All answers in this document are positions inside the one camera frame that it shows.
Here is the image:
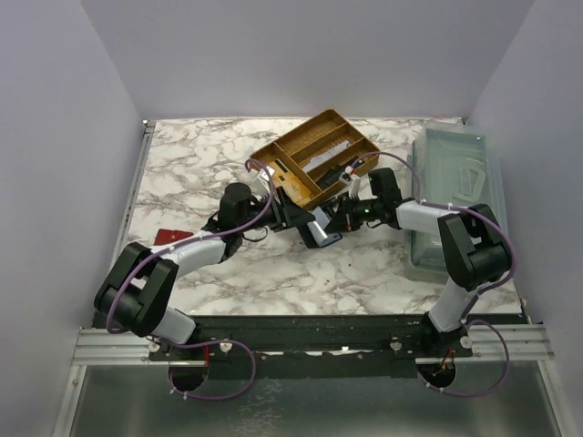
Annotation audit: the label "black leather card holder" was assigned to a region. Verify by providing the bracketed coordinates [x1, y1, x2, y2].
[297, 207, 343, 249]

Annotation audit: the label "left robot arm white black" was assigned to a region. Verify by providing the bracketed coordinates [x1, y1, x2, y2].
[94, 182, 315, 344]

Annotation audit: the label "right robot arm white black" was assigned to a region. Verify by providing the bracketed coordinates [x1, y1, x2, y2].
[325, 168, 514, 336]

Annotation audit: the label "yellow cards in tray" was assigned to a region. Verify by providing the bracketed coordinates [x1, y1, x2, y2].
[268, 159, 312, 207]

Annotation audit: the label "black cards in tray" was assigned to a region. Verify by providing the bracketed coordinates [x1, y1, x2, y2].
[315, 159, 364, 191]

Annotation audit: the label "grey cards in tray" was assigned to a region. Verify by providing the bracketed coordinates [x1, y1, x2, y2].
[302, 140, 356, 173]

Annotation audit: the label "red leather card holder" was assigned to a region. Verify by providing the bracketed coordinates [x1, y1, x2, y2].
[153, 229, 194, 246]

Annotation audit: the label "brown woven organizer tray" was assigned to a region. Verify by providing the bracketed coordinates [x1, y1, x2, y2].
[251, 109, 379, 210]

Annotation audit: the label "clear plastic storage box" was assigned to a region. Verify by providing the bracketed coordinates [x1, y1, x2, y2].
[404, 120, 507, 284]

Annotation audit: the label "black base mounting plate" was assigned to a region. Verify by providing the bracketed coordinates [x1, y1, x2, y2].
[149, 315, 472, 380]

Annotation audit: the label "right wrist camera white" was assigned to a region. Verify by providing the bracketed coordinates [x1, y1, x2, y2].
[339, 166, 362, 198]

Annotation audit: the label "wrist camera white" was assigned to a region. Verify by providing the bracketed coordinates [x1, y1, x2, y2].
[249, 167, 274, 197]
[339, 166, 362, 198]

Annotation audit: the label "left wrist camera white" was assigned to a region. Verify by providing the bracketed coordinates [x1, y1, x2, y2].
[249, 167, 274, 197]

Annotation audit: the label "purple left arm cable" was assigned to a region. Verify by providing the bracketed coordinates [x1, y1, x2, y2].
[105, 158, 279, 402]

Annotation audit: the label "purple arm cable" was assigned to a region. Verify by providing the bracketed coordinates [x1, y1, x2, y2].
[105, 158, 279, 402]
[348, 152, 518, 396]

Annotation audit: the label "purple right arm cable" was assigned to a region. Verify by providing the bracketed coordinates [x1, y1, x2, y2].
[348, 152, 518, 396]

